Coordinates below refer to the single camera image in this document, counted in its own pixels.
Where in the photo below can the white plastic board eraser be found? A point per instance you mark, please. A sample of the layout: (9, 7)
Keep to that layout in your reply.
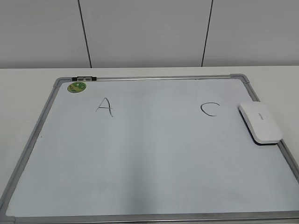
(262, 126)

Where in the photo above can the white board with grey frame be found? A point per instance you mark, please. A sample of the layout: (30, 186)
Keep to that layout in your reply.
(150, 150)

